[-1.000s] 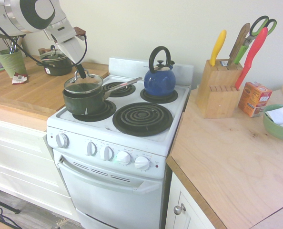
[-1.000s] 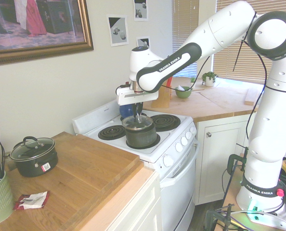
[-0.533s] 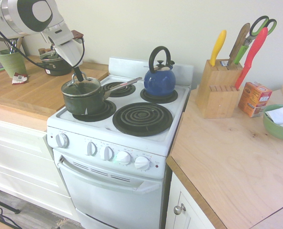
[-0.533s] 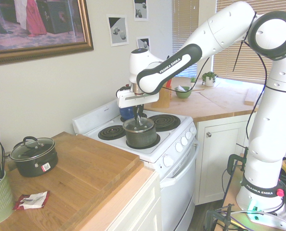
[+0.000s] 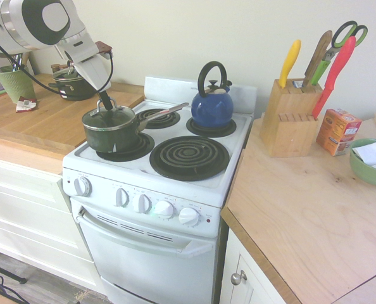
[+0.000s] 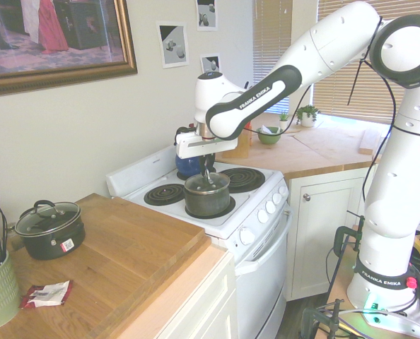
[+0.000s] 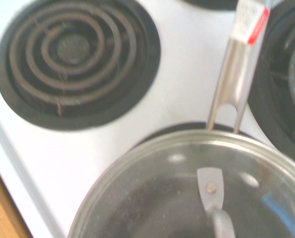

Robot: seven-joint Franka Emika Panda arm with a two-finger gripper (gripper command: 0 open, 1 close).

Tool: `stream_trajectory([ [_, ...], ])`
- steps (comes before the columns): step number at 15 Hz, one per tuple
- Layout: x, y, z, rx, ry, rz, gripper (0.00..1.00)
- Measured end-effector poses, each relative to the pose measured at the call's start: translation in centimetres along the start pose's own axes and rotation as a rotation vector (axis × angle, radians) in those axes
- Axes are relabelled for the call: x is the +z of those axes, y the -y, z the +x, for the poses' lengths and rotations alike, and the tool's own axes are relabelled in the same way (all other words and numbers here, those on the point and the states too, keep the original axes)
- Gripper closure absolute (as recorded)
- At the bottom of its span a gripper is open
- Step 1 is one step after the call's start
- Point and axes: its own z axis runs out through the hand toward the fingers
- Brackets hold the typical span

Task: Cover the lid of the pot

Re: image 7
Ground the glass lid with steel rim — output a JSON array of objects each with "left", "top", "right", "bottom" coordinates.
[{"left": 67, "top": 130, "right": 295, "bottom": 238}]

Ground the small coil burner under saucepan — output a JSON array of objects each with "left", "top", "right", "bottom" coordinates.
[{"left": 135, "top": 121, "right": 250, "bottom": 152}]

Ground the white electric stove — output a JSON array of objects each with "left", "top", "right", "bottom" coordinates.
[{"left": 0, "top": 0, "right": 295, "bottom": 238}]

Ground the small bare coil burner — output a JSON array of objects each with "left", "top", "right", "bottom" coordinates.
[{"left": 0, "top": 0, "right": 161, "bottom": 131}]

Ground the large coil burner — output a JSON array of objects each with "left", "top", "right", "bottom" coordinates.
[{"left": 245, "top": 0, "right": 295, "bottom": 162}]

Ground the small coil burner under kettle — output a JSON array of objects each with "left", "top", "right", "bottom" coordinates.
[{"left": 181, "top": 0, "right": 239, "bottom": 11}]

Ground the dark saucepan with steel handle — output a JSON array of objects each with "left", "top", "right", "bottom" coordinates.
[{"left": 206, "top": 0, "right": 274, "bottom": 134}]

